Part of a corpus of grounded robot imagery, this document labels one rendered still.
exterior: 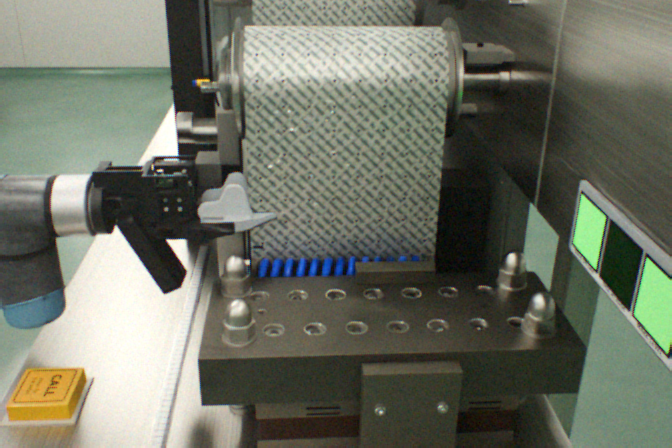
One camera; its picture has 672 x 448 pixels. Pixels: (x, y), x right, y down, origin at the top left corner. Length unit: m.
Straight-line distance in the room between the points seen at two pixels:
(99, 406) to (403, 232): 0.42
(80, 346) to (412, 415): 0.47
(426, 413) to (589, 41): 0.40
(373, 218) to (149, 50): 5.80
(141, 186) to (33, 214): 0.12
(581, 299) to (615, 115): 0.58
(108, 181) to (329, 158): 0.26
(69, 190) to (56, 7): 5.90
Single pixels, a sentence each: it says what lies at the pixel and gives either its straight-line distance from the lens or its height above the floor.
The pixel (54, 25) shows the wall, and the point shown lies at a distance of 6.73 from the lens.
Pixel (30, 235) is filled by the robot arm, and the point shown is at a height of 1.09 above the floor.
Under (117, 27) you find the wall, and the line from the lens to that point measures 6.58.
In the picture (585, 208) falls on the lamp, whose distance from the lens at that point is 0.64.
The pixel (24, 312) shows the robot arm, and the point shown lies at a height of 0.99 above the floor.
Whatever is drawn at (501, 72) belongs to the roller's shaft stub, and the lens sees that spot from 0.86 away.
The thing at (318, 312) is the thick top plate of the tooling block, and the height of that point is 1.03.
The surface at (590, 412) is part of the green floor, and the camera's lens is 2.35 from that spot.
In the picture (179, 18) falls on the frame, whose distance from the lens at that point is 1.11.
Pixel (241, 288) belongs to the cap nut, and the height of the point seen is 1.04.
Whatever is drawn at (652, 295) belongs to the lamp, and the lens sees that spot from 0.54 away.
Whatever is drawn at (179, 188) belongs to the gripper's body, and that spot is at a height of 1.15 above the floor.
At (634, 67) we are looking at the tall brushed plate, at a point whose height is 1.33.
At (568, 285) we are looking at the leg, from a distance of 1.13.
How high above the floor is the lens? 1.44
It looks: 24 degrees down
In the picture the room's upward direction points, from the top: 1 degrees clockwise
